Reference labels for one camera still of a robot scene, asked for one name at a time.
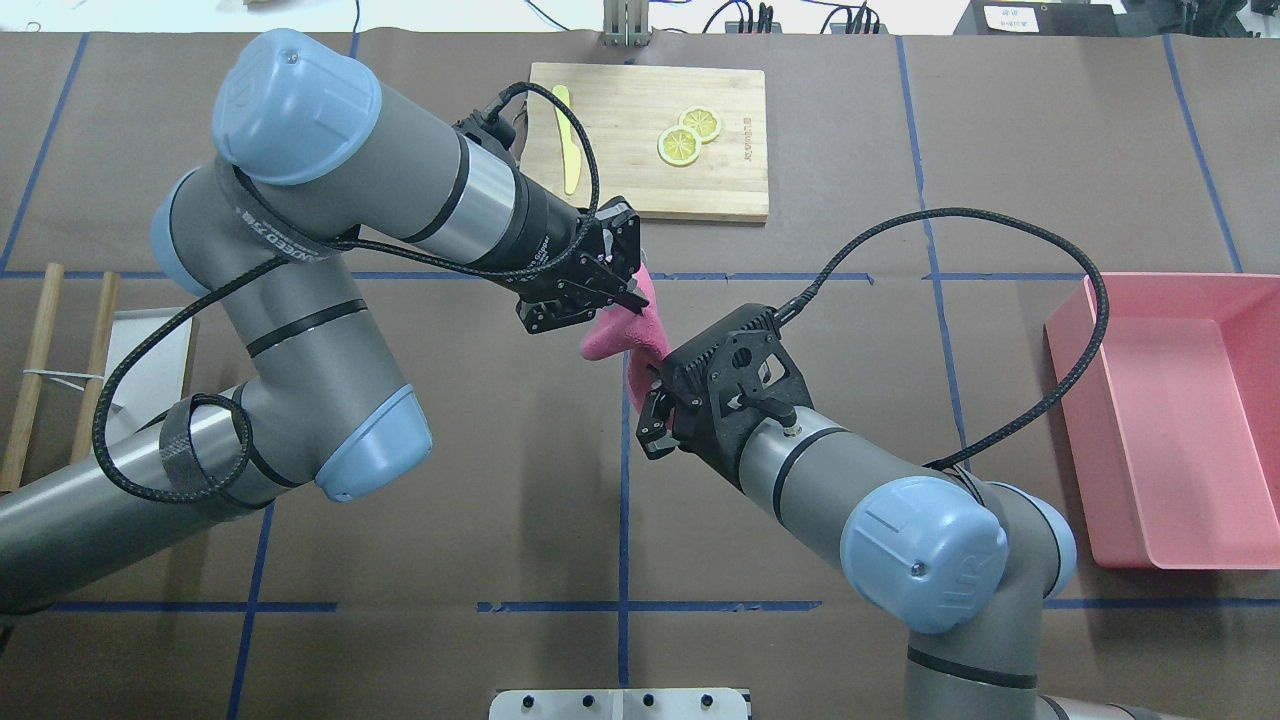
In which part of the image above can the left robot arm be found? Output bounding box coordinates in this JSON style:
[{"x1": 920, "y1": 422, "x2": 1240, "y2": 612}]
[{"x1": 1, "y1": 29, "x2": 650, "y2": 623}]

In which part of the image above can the yellow plastic knife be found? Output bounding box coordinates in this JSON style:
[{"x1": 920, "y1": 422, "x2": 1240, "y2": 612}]
[{"x1": 552, "y1": 85, "x2": 582, "y2": 197}]

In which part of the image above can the bamboo cutting board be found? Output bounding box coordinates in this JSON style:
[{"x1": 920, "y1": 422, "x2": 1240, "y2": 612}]
[{"x1": 530, "y1": 61, "x2": 771, "y2": 224}]

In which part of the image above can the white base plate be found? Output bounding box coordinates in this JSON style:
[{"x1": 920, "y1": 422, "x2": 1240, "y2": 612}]
[{"x1": 488, "y1": 687, "x2": 753, "y2": 719}]

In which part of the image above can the pink plastic bin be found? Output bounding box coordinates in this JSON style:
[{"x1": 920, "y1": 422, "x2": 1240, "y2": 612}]
[{"x1": 1062, "y1": 273, "x2": 1279, "y2": 571}]

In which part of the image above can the aluminium frame post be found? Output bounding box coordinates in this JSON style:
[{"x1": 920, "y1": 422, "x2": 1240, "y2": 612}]
[{"x1": 602, "y1": 0, "x2": 653, "y2": 47}]

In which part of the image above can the lemon slice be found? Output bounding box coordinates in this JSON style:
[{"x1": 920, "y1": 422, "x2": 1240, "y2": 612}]
[
  {"x1": 678, "y1": 105, "x2": 724, "y2": 143},
  {"x1": 655, "y1": 126, "x2": 703, "y2": 168}
]

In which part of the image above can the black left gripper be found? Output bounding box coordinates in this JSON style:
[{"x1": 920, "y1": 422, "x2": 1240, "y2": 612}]
[{"x1": 516, "y1": 197, "x2": 649, "y2": 334}]

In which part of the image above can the wooden rack rod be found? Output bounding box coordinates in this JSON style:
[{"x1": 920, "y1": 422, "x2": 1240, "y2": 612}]
[
  {"x1": 1, "y1": 263, "x2": 65, "y2": 493},
  {"x1": 69, "y1": 272, "x2": 120, "y2": 464}
]

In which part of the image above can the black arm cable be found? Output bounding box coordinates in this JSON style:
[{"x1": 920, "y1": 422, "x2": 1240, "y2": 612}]
[
  {"x1": 774, "y1": 208, "x2": 1111, "y2": 473},
  {"x1": 92, "y1": 82, "x2": 602, "y2": 503}
]

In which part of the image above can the white rack wire stand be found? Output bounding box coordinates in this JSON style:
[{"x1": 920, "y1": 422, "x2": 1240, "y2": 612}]
[{"x1": 22, "y1": 366, "x2": 106, "y2": 407}]

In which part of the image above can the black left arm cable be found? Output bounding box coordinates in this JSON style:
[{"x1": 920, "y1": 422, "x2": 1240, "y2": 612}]
[{"x1": 92, "y1": 82, "x2": 602, "y2": 503}]

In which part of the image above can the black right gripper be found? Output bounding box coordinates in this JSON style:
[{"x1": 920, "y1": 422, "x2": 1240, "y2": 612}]
[{"x1": 635, "y1": 365, "x2": 716, "y2": 461}]

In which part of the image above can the white rack tray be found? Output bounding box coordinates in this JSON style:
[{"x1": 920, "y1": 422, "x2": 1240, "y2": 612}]
[{"x1": 105, "y1": 307, "x2": 195, "y2": 445}]

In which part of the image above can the pink cloth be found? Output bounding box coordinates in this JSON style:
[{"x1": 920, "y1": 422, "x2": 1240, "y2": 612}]
[{"x1": 579, "y1": 264, "x2": 671, "y2": 411}]

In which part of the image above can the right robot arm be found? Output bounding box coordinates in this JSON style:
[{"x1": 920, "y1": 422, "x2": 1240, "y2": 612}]
[{"x1": 637, "y1": 365, "x2": 1156, "y2": 719}]

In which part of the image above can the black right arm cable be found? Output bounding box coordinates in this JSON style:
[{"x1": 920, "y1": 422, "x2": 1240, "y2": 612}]
[{"x1": 774, "y1": 208, "x2": 1111, "y2": 473}]

